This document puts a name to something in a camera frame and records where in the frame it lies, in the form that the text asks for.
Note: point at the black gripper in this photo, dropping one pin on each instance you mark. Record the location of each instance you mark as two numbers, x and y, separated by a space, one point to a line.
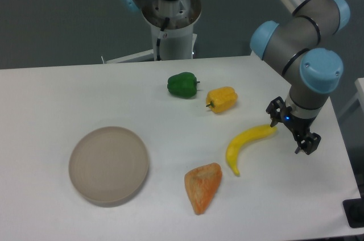
307 142

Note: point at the white furniture piece at right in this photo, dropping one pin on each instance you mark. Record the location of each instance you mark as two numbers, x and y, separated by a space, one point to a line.
355 103

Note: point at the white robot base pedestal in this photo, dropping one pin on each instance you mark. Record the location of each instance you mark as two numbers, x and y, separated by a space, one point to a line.
171 25

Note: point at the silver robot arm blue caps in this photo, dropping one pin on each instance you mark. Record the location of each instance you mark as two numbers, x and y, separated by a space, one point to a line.
292 50

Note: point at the black device at table edge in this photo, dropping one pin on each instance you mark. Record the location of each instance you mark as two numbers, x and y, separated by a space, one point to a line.
354 212

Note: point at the yellow bell pepper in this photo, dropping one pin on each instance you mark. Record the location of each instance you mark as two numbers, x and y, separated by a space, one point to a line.
221 99

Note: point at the yellow banana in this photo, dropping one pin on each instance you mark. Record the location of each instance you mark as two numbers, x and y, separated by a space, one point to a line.
243 139

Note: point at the green bell pepper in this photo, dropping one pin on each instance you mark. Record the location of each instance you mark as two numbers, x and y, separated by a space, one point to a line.
183 85

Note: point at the beige round plate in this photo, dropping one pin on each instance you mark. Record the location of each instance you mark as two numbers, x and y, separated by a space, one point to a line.
108 166

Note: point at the orange triangular bread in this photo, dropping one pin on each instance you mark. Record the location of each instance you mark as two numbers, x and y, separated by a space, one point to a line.
201 185

